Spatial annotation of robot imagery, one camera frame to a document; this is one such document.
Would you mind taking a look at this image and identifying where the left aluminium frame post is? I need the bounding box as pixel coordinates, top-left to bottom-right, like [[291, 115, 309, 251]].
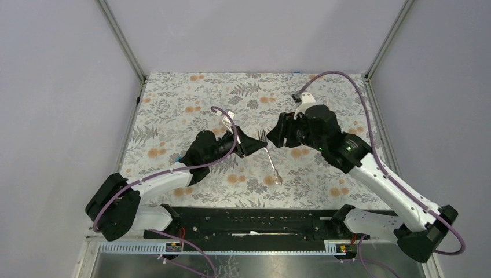
[[95, 0, 146, 83]]

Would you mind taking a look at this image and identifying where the right aluminium frame post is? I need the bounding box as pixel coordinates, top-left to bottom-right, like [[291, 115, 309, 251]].
[[365, 0, 416, 80]]

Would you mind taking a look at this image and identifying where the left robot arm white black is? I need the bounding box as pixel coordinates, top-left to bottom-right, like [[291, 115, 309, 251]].
[[85, 127, 266, 241]]

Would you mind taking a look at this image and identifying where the aluminium frame post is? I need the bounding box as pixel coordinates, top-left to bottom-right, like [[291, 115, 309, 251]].
[[95, 0, 146, 83], [365, 0, 416, 80]]

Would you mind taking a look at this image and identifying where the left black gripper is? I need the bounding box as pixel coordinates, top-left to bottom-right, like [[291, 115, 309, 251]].
[[204, 125, 266, 165]]

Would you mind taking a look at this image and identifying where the silver fork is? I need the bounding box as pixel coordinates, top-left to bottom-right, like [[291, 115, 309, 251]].
[[258, 129, 283, 185]]

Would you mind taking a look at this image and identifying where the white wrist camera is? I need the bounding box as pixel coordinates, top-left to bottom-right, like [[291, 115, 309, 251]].
[[222, 110, 235, 133], [292, 92, 317, 119]]

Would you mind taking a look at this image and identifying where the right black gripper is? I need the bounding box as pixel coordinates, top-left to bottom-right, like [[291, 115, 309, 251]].
[[266, 110, 325, 152]]

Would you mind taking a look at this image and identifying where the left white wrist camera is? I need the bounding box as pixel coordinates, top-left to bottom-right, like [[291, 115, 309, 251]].
[[222, 110, 235, 133]]

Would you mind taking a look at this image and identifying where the floral patterned tablecloth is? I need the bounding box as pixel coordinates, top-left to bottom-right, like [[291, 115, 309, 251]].
[[120, 72, 387, 210]]

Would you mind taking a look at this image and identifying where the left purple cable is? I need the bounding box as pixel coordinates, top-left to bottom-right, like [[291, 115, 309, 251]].
[[91, 106, 239, 278]]

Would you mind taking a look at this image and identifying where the slotted cable duct rail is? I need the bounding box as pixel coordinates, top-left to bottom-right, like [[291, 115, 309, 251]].
[[98, 239, 354, 256]]

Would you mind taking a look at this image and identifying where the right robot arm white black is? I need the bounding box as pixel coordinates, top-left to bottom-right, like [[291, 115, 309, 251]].
[[267, 105, 458, 263]]

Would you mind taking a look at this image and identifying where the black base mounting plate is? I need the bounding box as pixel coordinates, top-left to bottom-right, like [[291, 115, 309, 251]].
[[164, 206, 361, 253]]

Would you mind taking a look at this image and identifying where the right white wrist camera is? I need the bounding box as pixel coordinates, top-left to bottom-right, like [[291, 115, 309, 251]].
[[292, 92, 317, 119]]

